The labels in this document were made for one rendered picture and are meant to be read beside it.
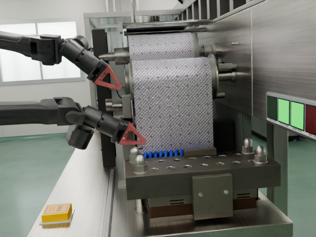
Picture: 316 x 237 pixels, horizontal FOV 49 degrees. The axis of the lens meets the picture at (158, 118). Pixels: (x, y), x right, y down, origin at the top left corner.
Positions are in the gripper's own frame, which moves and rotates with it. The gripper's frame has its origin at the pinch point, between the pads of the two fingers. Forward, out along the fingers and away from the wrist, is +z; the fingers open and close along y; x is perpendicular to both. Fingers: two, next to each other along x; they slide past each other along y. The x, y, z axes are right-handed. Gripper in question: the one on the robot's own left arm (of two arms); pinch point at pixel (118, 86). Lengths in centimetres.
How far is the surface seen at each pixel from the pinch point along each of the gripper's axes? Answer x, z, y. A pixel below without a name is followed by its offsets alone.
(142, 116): -2.2, 10.6, 5.1
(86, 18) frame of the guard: 11, -29, -100
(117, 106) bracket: -5.5, 4.1, -3.3
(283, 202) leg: 3, 74, -5
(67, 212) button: -33.5, 8.7, 18.2
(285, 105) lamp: 22, 28, 36
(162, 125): -0.7, 17.2, 5.4
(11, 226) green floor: -164, 17, -172
